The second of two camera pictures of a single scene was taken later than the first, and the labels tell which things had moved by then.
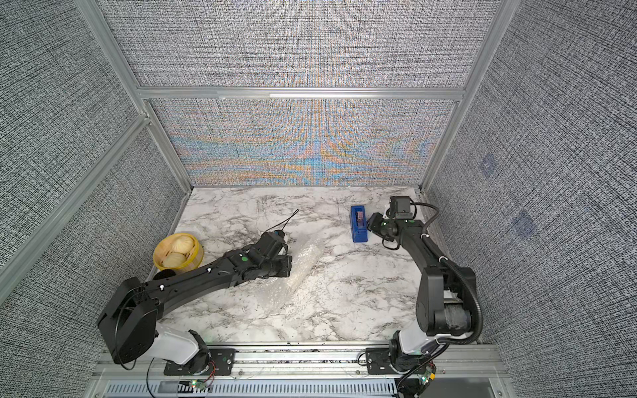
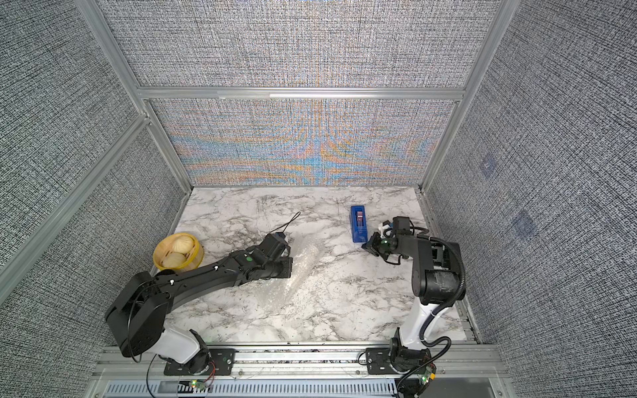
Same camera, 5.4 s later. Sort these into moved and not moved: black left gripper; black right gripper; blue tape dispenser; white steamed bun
Moved: black right gripper
Not moved: black left gripper; blue tape dispenser; white steamed bun
